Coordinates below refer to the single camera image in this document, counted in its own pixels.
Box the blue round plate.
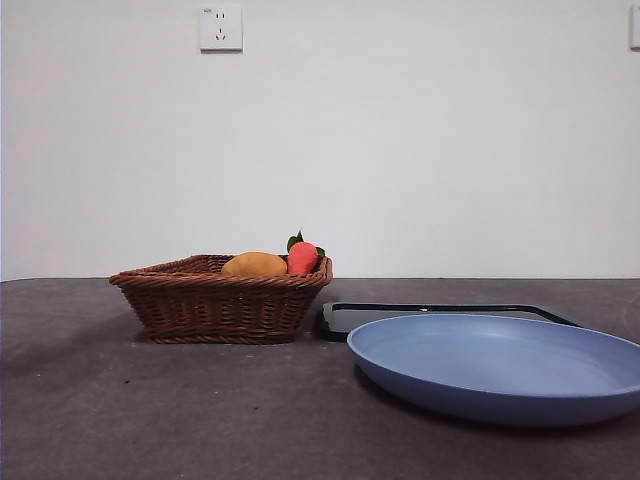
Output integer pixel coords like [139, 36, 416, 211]
[346, 313, 640, 428]

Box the white wall socket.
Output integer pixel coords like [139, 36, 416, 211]
[199, 4, 244, 53]

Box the brown wicker basket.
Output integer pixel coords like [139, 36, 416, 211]
[108, 253, 334, 345]

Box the black rectangular tray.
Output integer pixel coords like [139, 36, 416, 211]
[319, 301, 584, 344]

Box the orange carrot with green leaves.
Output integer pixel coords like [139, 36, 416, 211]
[286, 229, 327, 275]

